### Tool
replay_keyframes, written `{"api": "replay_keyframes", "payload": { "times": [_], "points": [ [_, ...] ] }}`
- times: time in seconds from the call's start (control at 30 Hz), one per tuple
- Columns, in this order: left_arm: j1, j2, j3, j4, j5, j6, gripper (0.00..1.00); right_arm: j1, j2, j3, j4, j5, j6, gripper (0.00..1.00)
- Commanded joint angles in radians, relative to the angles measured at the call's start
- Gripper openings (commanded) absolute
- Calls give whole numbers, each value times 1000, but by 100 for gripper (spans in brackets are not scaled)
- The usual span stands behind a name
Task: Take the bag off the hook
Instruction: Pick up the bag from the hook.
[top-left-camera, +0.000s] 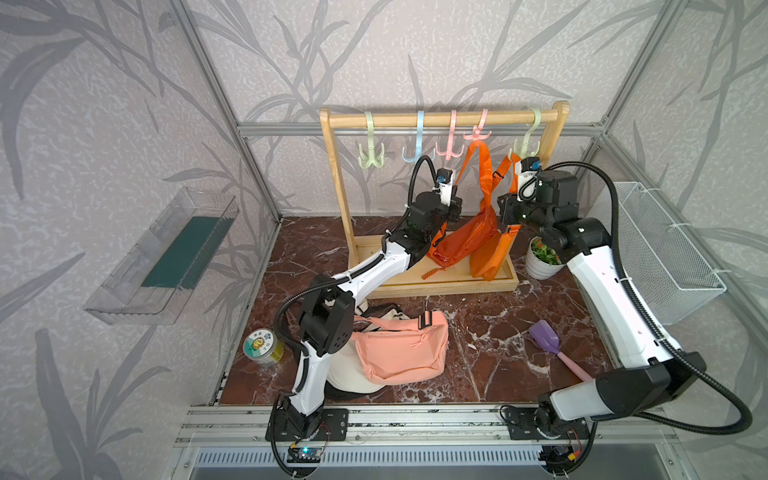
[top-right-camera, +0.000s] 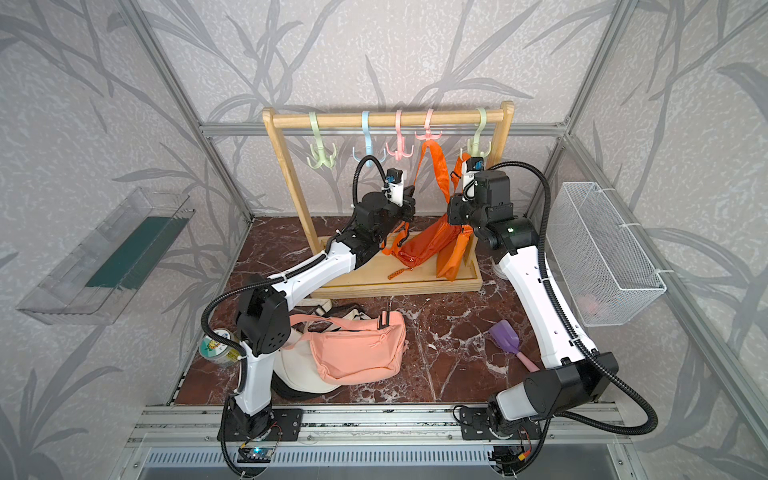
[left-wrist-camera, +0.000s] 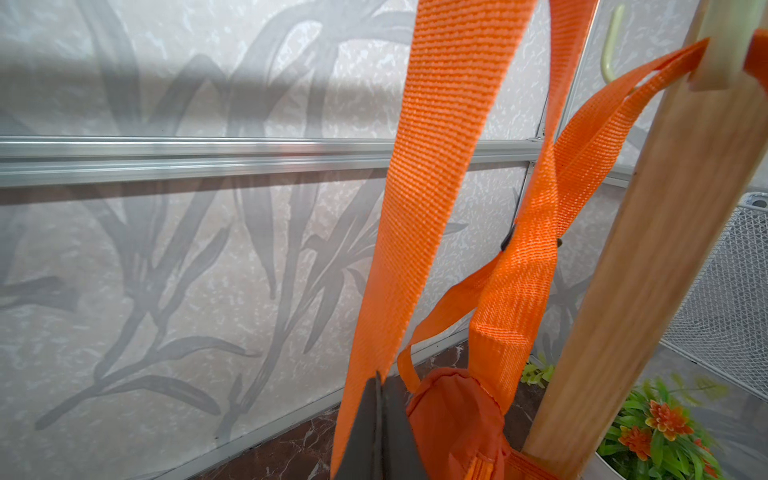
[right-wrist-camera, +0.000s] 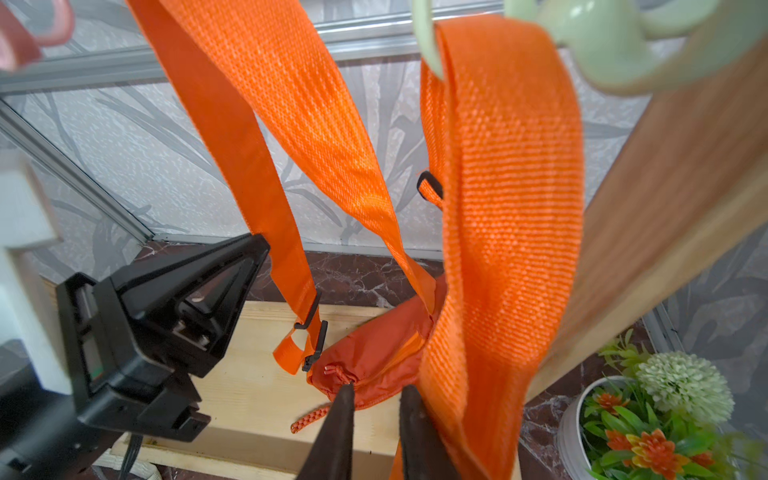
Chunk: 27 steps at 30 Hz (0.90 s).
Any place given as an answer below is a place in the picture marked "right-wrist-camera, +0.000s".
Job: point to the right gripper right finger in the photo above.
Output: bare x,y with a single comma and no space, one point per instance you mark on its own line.
423,453

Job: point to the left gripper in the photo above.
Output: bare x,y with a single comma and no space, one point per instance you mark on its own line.
132,345

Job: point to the potted flower plant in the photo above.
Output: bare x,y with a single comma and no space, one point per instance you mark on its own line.
656,416

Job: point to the wooden hanging rack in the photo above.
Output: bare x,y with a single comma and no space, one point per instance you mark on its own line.
690,183

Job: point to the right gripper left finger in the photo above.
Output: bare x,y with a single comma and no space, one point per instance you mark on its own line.
330,457

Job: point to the light orange sling bag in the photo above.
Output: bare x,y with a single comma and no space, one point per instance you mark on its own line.
504,132

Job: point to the right green hook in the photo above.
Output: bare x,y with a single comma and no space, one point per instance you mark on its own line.
617,47

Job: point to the dark orange sling bag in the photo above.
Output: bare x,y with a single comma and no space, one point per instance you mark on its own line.
244,69

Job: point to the left pink hook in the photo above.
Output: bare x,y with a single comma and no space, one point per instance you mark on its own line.
19,47

